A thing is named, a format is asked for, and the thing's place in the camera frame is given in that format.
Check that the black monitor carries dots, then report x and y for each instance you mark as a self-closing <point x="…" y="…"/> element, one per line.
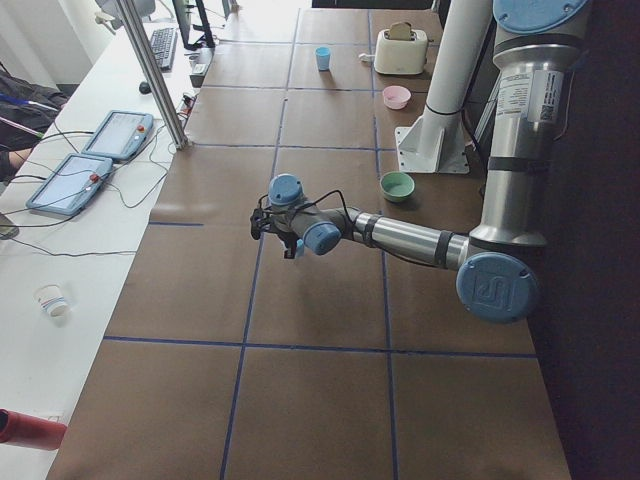
<point x="193" y="23"/>

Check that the near teach pendant tablet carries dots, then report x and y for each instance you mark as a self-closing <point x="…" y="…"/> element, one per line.
<point x="71" y="186"/>

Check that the white paper cup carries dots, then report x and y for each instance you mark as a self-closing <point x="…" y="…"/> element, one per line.
<point x="52" y="300"/>

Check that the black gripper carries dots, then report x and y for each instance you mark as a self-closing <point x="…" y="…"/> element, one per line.
<point x="289" y="246"/>

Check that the aluminium frame post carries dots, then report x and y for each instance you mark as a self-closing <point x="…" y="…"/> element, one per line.
<point x="138" y="38"/>

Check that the pink bowl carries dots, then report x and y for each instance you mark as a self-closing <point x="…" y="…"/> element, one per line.
<point x="396" y="97"/>

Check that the toast slice in toaster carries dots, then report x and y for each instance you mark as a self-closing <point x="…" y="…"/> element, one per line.
<point x="400" y="31"/>

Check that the black computer mouse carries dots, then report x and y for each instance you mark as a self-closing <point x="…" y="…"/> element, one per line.
<point x="144" y="88"/>

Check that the teach pendant tablet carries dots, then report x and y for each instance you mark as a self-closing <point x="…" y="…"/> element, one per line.
<point x="120" y="135"/>
<point x="71" y="186"/>

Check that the cream toaster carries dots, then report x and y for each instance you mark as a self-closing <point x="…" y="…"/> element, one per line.
<point x="401" y="57"/>

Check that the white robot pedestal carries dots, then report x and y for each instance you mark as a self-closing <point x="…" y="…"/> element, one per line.
<point x="435" y="142"/>

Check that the red bottle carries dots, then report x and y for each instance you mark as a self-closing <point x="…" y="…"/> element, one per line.
<point x="23" y="430"/>

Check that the blue cup near toaster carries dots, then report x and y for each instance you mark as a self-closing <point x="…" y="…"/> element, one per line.
<point x="323" y="57"/>

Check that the blue cup carried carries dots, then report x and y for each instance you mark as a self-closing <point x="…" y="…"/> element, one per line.
<point x="300" y="249"/>

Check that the black keyboard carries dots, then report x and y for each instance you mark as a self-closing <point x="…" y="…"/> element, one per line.
<point x="163" y="44"/>

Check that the small grey box device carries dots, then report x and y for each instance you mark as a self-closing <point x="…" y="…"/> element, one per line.
<point x="199" y="69"/>

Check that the green bowl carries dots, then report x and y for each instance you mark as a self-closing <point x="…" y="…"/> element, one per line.
<point x="397" y="186"/>

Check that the person in dark clothes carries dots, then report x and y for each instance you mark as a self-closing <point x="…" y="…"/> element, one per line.
<point x="25" y="108"/>

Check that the far teach pendant tablet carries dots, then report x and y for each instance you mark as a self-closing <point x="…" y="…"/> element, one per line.
<point x="120" y="135"/>

